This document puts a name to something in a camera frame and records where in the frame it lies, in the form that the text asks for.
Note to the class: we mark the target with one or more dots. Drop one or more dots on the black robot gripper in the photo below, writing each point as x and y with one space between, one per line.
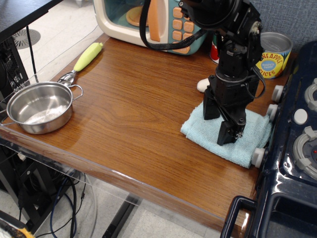
227 97

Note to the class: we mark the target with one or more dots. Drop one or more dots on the orange toy plate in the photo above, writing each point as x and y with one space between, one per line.
133 16

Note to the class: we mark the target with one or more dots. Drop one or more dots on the black side desk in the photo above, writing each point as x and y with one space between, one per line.
17 14

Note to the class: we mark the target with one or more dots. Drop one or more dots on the stainless steel pot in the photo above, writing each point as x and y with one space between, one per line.
42 107

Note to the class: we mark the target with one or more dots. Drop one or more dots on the white stove knob top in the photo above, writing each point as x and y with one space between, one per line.
277 93

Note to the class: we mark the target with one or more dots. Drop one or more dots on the toy microwave oven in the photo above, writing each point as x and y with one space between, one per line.
165 24

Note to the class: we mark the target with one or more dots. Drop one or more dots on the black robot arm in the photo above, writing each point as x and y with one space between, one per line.
237 26

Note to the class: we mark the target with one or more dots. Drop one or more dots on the white stove knob middle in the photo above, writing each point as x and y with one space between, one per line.
271 111

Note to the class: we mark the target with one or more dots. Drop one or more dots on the light blue towel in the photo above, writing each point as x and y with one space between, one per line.
205 133

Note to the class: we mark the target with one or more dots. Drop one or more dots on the dark blue toy stove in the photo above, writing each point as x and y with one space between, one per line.
286 202

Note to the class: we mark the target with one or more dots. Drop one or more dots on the green handled metal scoop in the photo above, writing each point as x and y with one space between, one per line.
84 60

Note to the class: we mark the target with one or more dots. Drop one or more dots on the black table leg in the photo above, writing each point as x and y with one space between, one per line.
119 220

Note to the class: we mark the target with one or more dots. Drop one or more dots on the brown plush mushroom toy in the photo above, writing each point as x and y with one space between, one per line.
202 85

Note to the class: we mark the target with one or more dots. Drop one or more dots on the white stove knob bottom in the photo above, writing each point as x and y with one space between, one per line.
257 157

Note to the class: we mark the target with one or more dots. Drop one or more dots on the pineapple slices can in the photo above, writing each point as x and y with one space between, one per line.
277 48

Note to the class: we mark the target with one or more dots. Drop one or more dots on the tomato sauce can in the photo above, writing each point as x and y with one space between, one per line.
214 51

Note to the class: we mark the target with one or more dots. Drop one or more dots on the white stove knob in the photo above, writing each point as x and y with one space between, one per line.
257 157
277 93
271 111

